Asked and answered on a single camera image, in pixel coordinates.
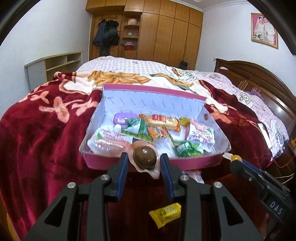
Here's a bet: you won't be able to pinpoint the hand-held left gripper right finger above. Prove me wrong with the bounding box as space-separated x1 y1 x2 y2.
160 153 264 241

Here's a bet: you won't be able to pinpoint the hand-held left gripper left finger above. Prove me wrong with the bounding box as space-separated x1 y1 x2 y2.
23 152 129 241

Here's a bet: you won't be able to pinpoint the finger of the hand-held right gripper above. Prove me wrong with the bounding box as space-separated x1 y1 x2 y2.
230 161 290 198

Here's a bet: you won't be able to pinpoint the yellow ball candy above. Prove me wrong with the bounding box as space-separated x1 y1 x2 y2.
223 152 243 163

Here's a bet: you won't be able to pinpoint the chocolate ball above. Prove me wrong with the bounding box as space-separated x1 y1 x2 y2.
128 141 160 179

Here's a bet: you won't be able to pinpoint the small orange snack packet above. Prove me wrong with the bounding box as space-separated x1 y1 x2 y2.
149 127 174 140

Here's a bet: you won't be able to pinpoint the long green snack packet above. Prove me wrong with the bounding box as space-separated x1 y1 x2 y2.
121 118 154 144

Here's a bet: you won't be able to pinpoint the purple box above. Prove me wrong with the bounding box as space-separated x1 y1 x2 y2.
113 112 137 129

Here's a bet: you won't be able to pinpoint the orange noodle snack packet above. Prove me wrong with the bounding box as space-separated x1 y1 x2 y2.
144 114 181 133

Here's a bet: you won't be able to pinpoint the pink cardboard box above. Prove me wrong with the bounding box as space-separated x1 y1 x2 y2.
79 83 232 174

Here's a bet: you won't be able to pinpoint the striped clear candy packet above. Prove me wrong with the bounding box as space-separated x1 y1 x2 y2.
182 170 204 184

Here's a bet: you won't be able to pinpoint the yellow candy packet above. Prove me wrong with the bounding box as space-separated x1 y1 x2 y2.
149 202 182 229

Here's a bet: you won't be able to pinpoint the smartphone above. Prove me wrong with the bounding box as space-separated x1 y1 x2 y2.
257 122 274 149

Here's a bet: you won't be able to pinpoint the red floral blanket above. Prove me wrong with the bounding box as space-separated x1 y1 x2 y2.
0 71 273 241

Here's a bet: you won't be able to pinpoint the dark wooden headboard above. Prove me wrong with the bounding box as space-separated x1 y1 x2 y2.
214 58 296 142

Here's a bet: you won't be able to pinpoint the grey open shelf unit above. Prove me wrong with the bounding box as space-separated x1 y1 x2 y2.
24 51 84 92

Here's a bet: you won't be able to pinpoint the dark hanging coats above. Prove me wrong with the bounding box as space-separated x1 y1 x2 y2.
92 19 121 56

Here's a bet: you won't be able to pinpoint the wooden wardrobe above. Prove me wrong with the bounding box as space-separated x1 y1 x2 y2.
85 0 204 70

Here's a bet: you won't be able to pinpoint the orange cable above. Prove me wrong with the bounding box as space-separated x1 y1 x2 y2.
272 148 296 179

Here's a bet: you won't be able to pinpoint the framed wall photo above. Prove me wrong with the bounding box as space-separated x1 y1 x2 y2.
251 12 279 50

